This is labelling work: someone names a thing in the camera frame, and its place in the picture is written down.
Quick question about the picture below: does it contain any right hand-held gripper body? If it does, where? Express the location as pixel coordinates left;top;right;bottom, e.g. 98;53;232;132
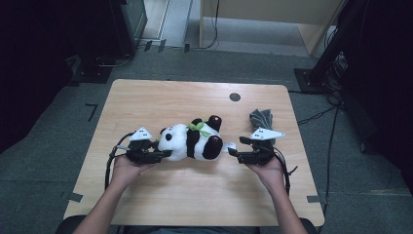
246;127;286;167

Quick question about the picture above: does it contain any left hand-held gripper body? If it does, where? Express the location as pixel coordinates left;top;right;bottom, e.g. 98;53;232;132
125;126;154;165

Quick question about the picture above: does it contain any panda plush toy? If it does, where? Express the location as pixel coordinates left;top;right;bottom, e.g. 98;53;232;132
158;114;238;163

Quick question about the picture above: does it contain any grey towel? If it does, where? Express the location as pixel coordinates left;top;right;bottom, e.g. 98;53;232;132
248;108;277;146

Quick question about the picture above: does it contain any person's left hand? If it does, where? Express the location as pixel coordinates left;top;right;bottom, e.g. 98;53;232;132
111;155;155;190

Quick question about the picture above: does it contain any person's right hand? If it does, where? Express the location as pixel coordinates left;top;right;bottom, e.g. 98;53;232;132
244;157;286;193

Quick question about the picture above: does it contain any black angled floor tape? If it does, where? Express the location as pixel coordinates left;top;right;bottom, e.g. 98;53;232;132
85;102;99;123

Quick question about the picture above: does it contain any black chair armrest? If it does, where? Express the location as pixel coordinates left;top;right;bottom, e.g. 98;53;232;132
55;214;87;234
298;217;319;234

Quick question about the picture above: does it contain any black flat stand base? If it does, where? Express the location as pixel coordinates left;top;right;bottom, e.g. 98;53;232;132
69;55;113;84

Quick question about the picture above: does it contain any black stand with base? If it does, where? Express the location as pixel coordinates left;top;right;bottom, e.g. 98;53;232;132
293;0;371;96

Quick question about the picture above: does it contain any dark cabinet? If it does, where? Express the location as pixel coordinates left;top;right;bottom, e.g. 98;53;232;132
108;0;149;59

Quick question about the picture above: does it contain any light wooden cabinet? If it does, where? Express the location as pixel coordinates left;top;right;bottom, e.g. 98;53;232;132
198;0;345;57

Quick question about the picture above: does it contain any dark curtain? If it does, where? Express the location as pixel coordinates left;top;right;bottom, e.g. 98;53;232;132
337;0;413;193
0;0;113;154

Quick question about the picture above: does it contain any left hand-held gripper cable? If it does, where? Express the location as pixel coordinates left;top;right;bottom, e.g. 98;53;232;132
104;131;135;191

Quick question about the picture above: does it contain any hand-held gripper cable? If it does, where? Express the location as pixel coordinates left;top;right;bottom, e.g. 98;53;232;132
104;131;135;191
274;147;299;196

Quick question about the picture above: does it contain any right hand-held gripper cable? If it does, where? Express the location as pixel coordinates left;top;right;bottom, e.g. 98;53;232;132
274;147;299;196

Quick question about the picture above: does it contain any black floor cable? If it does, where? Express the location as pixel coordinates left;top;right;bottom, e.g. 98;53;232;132
319;106;340;222
296;94;340;126

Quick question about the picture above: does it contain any tangle of cables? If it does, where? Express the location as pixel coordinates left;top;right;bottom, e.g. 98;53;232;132
324;52;349;94

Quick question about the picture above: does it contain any black hanging cable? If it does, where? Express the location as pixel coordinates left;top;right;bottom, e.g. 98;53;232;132
194;0;221;51

